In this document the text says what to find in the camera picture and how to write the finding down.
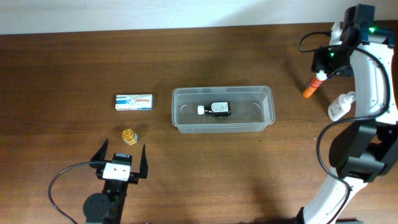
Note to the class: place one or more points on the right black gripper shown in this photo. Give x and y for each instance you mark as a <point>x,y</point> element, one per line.
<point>321,65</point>

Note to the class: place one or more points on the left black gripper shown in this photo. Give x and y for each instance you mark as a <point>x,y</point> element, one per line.
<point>134,177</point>

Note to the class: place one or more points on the orange tube white cap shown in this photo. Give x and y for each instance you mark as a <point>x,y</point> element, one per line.
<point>319,78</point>

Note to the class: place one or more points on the clear white sanitizer bottle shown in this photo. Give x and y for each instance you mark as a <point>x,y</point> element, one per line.
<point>341,106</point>

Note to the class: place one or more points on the dark syrup bottle white cap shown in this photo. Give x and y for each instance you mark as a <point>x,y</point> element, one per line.
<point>216,109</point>

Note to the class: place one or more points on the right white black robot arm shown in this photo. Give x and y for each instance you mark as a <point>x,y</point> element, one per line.
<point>367,148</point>

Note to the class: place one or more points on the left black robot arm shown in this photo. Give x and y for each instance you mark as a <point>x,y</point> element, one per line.
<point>107,206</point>

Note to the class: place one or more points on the clear plastic container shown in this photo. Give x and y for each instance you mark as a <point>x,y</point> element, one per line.
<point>252,109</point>

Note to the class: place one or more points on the small gold-lidded jar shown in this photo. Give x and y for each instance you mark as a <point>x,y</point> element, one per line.
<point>129,137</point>

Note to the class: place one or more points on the white Panadol medicine box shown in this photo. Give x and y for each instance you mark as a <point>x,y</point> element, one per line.
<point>134,102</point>

